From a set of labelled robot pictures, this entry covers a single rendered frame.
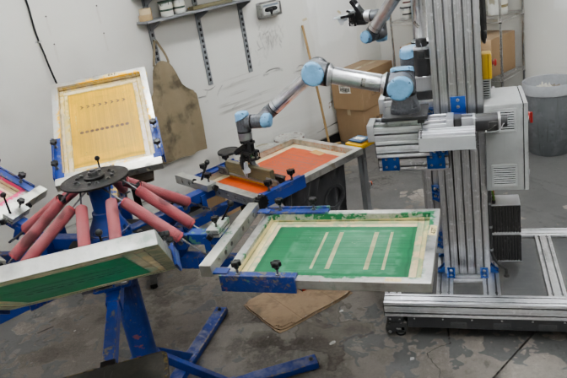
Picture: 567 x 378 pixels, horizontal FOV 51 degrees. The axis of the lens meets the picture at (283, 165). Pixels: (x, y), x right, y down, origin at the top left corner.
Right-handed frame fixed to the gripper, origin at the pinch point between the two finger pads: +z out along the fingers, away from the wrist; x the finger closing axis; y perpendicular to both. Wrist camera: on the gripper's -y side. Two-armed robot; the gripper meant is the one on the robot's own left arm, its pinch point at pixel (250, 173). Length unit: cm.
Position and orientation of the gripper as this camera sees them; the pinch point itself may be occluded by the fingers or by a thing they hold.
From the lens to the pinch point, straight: 324.5
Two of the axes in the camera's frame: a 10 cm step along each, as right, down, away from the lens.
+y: 6.8, 1.5, -7.2
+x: 7.2, -3.4, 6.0
